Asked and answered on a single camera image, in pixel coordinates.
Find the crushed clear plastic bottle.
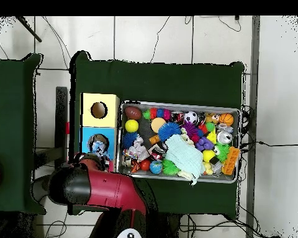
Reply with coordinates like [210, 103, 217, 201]
[89, 139, 111, 160]

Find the shallow clear mesh bin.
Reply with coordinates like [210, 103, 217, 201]
[115, 100, 242, 184]

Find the yellow ball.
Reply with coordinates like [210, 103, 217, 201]
[124, 119, 139, 133]

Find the large blue spiky ball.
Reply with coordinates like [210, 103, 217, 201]
[158, 121, 181, 143]

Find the small blue spiky ball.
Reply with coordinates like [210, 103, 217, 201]
[122, 131, 139, 149]

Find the brown toy football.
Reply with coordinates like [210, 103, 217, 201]
[124, 106, 143, 121]

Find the light blue knitted cloth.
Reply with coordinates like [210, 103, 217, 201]
[164, 134, 206, 186]

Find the black and white soccer ball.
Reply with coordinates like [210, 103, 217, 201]
[183, 110, 199, 125]

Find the purple plastic block toy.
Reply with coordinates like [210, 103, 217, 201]
[194, 136, 215, 152]

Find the orange toy basketball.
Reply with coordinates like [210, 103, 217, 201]
[219, 113, 235, 126]

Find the orange plastic toy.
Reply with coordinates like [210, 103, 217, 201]
[222, 146, 240, 176]

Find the black panel stand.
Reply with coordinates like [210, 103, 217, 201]
[55, 86, 69, 175]

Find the dark green side table cloth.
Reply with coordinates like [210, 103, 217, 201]
[0, 53, 46, 214]

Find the black tripod leg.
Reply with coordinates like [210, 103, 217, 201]
[14, 15, 43, 43]

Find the black cable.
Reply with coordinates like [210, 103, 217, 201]
[240, 140, 298, 148]

